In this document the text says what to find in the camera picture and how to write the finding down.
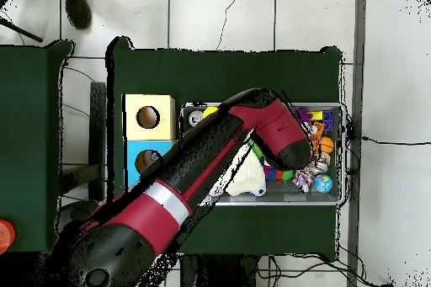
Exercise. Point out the blue globe ball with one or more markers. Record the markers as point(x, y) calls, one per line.
point(323, 184)

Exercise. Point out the dark green side table cloth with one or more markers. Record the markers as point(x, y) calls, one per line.
point(34, 132)

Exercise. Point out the wooden box with three holes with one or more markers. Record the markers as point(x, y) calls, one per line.
point(138, 106)

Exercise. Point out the silver can with pull tab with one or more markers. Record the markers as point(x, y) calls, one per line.
point(195, 119)

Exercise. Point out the clear shallow mesh bin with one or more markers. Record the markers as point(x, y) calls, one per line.
point(340, 166)

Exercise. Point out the small orange basketball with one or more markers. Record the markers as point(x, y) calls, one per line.
point(326, 145)

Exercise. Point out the red disc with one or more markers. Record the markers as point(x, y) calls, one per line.
point(5, 236)

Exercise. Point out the person's foot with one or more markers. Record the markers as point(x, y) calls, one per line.
point(77, 7)

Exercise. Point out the black side stand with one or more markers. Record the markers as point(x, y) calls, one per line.
point(97, 112)

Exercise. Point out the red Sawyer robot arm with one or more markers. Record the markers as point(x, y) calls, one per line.
point(202, 159)

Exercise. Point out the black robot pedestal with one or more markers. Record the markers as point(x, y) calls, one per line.
point(222, 273)

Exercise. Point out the yellow tennis ball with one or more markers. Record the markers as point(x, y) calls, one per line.
point(209, 110)

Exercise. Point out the cream knitted cloth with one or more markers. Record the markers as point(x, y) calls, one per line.
point(248, 176)

